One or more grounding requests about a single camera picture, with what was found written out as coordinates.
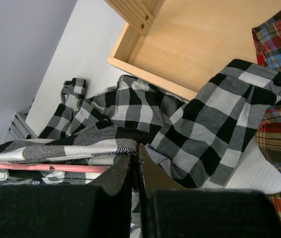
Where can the black white checked shirt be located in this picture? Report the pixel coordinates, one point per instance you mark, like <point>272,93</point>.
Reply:
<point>207,143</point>

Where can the pink wire hanger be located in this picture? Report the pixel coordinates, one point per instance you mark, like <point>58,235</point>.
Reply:
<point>51,167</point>

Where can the wooden clothes rack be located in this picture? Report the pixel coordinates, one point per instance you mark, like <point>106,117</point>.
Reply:
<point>178,45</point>

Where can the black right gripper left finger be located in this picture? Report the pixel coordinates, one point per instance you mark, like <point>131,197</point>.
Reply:
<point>100,209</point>

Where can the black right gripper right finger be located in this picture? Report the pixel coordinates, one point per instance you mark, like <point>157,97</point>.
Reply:
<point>169,210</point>

